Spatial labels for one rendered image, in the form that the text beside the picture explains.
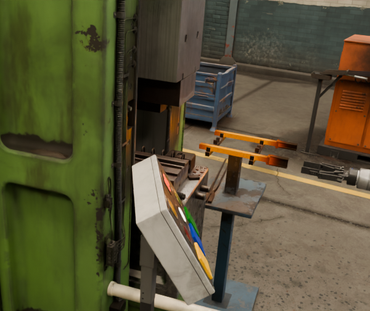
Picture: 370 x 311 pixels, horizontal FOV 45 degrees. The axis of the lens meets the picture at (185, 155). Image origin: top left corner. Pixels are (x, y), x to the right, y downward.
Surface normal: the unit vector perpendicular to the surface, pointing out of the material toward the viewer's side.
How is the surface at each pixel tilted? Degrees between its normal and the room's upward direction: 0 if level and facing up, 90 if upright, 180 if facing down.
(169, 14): 90
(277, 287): 0
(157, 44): 90
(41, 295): 90
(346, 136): 90
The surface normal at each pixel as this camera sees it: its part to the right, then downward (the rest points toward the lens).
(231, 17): -0.44, 0.30
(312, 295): 0.07, -0.93
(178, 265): 0.14, 0.37
